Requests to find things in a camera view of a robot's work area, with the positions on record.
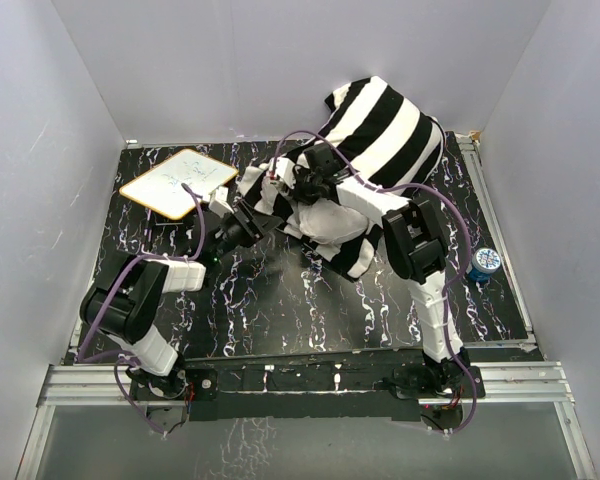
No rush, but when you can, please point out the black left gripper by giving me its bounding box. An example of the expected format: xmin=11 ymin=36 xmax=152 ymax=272
xmin=211 ymin=201 xmax=281 ymax=261

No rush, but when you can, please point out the white pillow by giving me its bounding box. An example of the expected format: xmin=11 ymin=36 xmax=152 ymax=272
xmin=281 ymin=199 xmax=370 ymax=246

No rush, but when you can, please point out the black white striped pillowcase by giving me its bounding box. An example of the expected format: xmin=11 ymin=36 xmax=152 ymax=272
xmin=238 ymin=76 xmax=445 ymax=279

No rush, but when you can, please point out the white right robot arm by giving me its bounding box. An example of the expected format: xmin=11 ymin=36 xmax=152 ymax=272
xmin=267 ymin=141 xmax=470 ymax=397

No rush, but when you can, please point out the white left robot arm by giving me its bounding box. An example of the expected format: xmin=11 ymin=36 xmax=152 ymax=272
xmin=79 ymin=200 xmax=282 ymax=399

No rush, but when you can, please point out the yellow framed whiteboard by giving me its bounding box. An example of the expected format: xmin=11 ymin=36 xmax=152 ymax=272
xmin=119 ymin=148 xmax=238 ymax=220

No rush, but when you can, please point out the blue white tape roll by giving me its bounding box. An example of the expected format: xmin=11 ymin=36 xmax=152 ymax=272
xmin=466 ymin=247 xmax=502 ymax=284

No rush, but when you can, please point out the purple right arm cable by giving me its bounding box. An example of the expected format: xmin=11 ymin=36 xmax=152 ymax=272
xmin=268 ymin=128 xmax=481 ymax=431

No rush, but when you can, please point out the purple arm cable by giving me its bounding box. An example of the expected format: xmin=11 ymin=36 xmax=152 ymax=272
xmin=268 ymin=128 xmax=481 ymax=431
xmin=74 ymin=182 xmax=211 ymax=435

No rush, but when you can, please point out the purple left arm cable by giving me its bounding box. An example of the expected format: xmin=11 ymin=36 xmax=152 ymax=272
xmin=74 ymin=182 xmax=211 ymax=435

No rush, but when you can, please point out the aluminium table frame rail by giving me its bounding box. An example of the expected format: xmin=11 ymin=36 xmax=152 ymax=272
xmin=17 ymin=350 xmax=597 ymax=479

